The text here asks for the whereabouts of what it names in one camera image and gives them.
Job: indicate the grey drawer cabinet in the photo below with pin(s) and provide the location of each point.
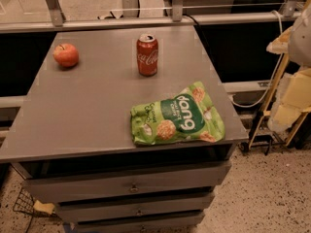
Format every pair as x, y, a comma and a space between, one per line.
71, 139

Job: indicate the green dang chips bag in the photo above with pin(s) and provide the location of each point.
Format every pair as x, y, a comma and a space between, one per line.
188, 116

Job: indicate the yellow foam block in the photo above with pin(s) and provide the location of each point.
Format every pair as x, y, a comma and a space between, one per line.
47, 208

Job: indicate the black wire basket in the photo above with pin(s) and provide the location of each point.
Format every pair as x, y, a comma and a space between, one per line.
29, 206

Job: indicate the red apple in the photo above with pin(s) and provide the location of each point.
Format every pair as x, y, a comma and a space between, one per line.
66, 55

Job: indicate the metal railing frame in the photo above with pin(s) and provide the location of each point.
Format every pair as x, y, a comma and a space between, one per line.
71, 15

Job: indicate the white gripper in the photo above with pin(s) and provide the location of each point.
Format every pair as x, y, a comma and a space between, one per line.
301, 42

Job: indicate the red coke can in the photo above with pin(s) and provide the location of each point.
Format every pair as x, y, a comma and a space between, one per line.
147, 54

